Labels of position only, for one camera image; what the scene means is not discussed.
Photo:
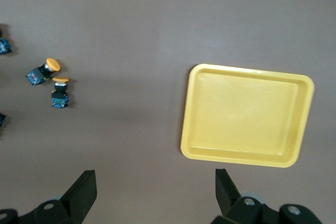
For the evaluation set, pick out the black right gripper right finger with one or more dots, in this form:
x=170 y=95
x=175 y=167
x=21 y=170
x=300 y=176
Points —
x=236 y=208

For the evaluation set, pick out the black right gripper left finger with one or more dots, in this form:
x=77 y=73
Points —
x=74 y=203

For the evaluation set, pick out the yellow button green marked body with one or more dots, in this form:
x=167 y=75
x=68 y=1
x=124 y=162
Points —
x=60 y=95

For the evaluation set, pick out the yellow button red marked body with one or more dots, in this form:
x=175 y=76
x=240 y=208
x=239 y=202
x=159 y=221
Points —
x=39 y=73

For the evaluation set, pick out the yellow plastic tray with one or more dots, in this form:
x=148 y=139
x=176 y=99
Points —
x=244 y=119

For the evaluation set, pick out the red mushroom push button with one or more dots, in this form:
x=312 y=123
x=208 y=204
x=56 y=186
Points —
x=4 y=47
x=1 y=119

